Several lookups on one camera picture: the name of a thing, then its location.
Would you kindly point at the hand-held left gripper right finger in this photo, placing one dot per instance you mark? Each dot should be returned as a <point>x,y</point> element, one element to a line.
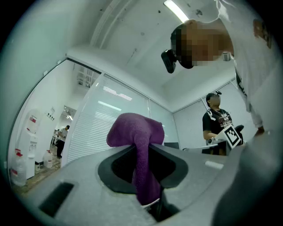
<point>194,176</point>

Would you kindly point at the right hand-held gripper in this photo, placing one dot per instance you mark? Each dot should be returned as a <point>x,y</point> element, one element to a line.
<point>231,136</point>

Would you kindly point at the black head-worn camera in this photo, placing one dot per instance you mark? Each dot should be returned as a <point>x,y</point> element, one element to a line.
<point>169,60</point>

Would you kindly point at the person's white shirt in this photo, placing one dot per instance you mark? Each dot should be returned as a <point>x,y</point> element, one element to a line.
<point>254,66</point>

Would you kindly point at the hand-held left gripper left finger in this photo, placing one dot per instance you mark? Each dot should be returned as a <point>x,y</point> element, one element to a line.
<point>88,187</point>

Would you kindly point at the small black-white bin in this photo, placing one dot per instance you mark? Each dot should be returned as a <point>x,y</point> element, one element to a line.
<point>37,166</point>

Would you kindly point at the white window blinds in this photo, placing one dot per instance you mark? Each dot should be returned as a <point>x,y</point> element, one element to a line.
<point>106,123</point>

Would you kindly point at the ceiling light strip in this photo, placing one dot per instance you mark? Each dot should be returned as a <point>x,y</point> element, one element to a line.
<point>177,10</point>

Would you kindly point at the clear water jug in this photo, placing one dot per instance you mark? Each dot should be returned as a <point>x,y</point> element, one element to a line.
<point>48,160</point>
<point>18,170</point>

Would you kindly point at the purple cloth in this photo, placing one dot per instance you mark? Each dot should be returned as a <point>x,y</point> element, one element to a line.
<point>137,130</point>

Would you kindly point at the person's head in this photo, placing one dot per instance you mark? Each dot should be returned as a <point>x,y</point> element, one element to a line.
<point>203,44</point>

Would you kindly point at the white water dispenser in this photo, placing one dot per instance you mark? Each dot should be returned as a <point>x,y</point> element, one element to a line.
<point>29,141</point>

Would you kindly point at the black monitor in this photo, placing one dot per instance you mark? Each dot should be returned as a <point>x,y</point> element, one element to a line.
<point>171,145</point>

